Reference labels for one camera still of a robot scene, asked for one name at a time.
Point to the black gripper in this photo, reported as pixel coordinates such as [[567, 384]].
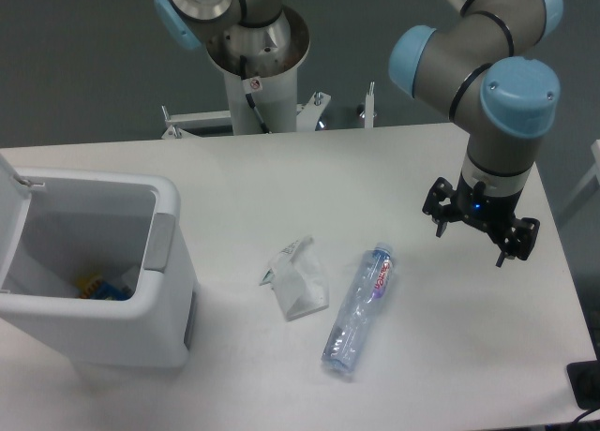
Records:
[[515, 237]]

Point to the crushed clear plastic bottle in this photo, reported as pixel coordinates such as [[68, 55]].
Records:
[[360, 307]]

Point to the white paper bag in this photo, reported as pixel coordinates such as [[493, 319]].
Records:
[[297, 278]]

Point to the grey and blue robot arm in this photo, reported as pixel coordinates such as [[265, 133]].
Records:
[[475, 74]]

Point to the white plastic trash can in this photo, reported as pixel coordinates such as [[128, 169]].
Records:
[[124, 227]]

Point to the yellow and blue trash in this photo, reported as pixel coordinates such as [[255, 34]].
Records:
[[96, 287]]

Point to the white furniture leg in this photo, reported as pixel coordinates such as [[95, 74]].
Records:
[[582, 192]]

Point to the black device at edge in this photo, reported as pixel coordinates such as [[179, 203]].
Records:
[[584, 380]]

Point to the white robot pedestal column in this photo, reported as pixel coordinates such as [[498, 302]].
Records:
[[261, 64]]

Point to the white metal base frame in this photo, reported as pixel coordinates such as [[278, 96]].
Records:
[[244, 120]]

